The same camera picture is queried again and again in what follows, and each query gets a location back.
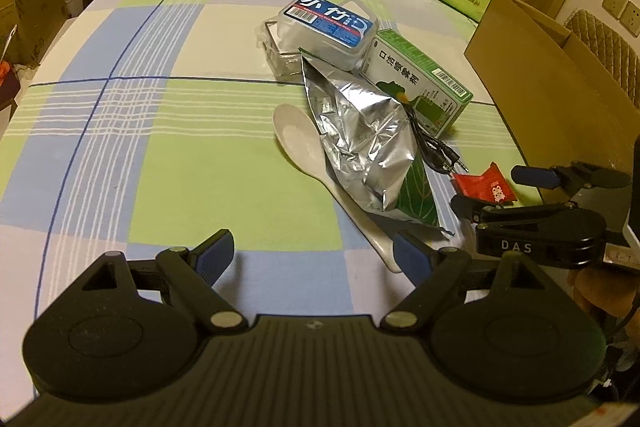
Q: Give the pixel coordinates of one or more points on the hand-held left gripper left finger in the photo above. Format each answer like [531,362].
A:
[216,254]

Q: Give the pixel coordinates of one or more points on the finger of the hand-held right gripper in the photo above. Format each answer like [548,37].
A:
[525,214]
[535,177]

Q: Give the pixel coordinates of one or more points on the silver foil bag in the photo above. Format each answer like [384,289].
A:
[350,122]

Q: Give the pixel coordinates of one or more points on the cardboard box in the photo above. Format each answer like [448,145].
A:
[525,72]

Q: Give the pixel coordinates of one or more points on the beige wall socket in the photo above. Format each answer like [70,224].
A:
[612,1]
[631,12]

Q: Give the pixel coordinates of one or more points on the clear plastic box blue label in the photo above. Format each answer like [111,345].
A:
[325,19]

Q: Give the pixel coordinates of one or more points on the red sachet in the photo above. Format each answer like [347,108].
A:
[487,187]

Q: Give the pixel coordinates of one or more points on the white plastic spoon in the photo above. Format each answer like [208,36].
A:
[295,132]

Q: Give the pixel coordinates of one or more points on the quilted chair back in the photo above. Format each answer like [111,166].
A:
[610,47]

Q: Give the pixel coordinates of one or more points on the person's right hand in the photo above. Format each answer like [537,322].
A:
[607,289]

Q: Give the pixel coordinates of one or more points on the green and white carton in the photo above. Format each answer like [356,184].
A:
[400,62]

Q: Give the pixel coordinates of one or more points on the plaid tablecloth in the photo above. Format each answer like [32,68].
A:
[200,157]

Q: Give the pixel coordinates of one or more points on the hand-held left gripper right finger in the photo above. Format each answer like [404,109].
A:
[411,257]

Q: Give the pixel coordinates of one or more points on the clear plastic container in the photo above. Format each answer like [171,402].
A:
[280,62]

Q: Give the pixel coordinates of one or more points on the green leaf print packet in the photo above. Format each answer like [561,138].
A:
[417,197]

